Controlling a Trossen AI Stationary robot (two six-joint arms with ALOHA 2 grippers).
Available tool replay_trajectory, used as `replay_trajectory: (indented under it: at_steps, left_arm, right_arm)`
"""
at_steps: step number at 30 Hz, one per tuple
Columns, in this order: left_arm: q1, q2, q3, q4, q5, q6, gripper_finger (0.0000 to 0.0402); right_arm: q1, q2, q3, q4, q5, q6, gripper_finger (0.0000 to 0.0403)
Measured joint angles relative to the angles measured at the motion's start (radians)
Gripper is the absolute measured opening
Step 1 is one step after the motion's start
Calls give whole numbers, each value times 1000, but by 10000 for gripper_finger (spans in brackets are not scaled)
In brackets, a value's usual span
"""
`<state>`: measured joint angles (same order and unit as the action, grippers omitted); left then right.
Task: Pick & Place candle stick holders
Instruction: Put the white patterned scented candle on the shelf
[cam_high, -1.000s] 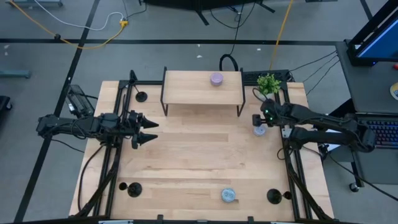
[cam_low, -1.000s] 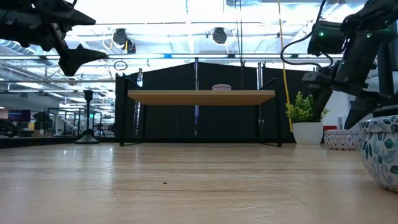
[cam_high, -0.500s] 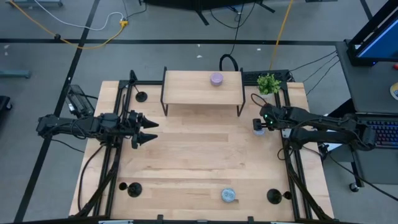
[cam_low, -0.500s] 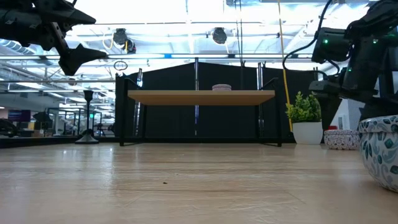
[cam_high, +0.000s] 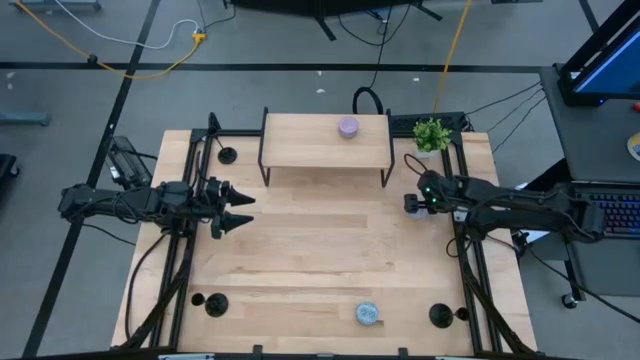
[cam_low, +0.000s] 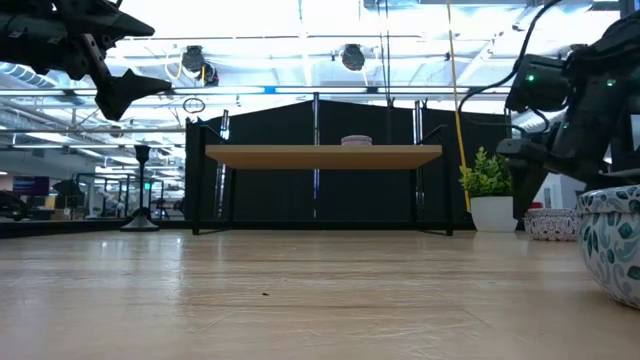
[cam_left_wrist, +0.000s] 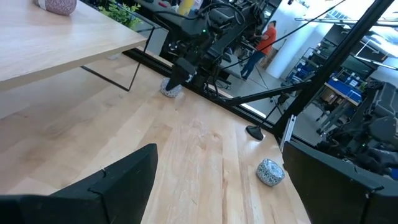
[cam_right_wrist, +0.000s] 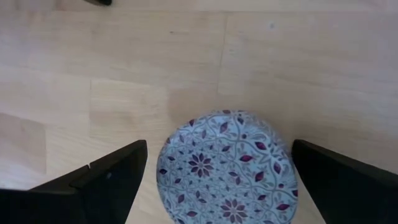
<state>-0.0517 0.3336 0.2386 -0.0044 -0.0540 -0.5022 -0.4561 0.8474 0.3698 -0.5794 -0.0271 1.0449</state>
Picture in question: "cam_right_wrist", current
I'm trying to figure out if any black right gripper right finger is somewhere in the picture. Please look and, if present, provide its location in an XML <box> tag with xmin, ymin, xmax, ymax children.
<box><xmin>291</xmin><ymin>139</ymin><xmax>398</xmax><ymax>224</ymax></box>

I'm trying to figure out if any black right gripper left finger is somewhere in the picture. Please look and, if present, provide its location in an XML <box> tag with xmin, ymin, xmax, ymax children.
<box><xmin>0</xmin><ymin>139</ymin><xmax>149</xmax><ymax>224</ymax></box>

